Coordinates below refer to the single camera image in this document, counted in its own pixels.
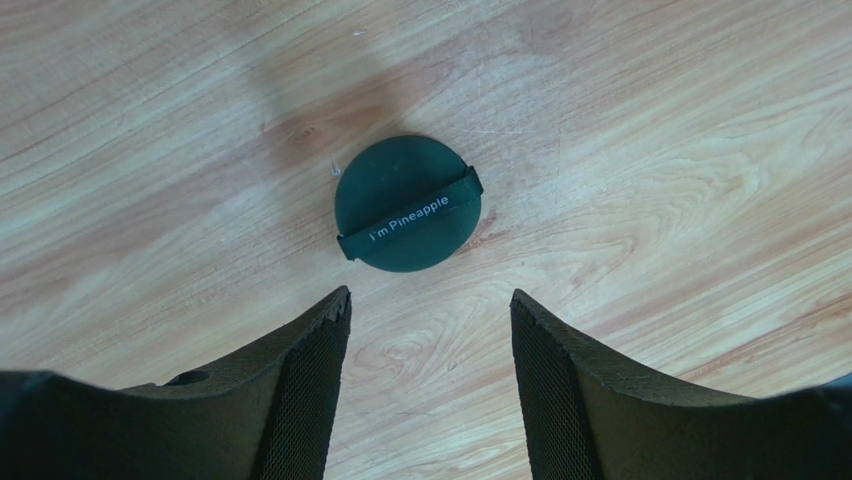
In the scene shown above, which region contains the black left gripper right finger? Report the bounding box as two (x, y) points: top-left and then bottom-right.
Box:
(510, 290), (851, 479)

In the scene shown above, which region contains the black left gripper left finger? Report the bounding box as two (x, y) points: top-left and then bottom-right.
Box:
(1, 287), (352, 479)

